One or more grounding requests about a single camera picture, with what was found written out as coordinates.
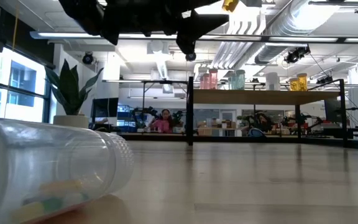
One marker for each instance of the long linear ceiling light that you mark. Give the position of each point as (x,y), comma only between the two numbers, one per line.
(57,35)

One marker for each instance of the person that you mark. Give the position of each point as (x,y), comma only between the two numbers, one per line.
(163,124)

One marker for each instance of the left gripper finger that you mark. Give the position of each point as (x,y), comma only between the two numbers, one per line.
(111,32)
(194,26)

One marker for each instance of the pink pill bottle white cap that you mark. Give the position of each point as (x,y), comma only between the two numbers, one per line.
(213,80)
(204,82)

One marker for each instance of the black ceiling camera cluster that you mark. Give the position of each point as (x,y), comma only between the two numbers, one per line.
(297,55)

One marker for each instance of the teal pill bottle white cap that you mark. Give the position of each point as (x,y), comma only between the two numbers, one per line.
(233,82)
(241,81)
(229,84)

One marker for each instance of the clear pill bottle white cap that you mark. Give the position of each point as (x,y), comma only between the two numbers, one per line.
(273,82)

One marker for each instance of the large clear bottle knurled cap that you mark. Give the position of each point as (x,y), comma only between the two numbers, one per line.
(42,161)

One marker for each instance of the black aluminium rig frame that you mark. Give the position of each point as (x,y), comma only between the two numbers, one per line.
(322,140)

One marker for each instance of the black ceiling spotlight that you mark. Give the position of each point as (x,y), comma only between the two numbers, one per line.
(88,58)
(192,58)

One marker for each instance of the large window black frame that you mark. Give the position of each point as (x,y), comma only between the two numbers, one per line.
(20,77)

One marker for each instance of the wooden shelf black legs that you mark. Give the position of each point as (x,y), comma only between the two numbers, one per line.
(259,97)

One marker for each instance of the black background rig frame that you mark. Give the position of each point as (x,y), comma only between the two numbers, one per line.
(129,81)

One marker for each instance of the dark blue round object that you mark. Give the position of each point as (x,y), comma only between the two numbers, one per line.
(256,133)

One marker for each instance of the black monitor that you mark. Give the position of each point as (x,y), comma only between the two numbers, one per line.
(104,107)

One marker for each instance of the potted snake plant white pot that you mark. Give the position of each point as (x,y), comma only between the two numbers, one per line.
(70,93)

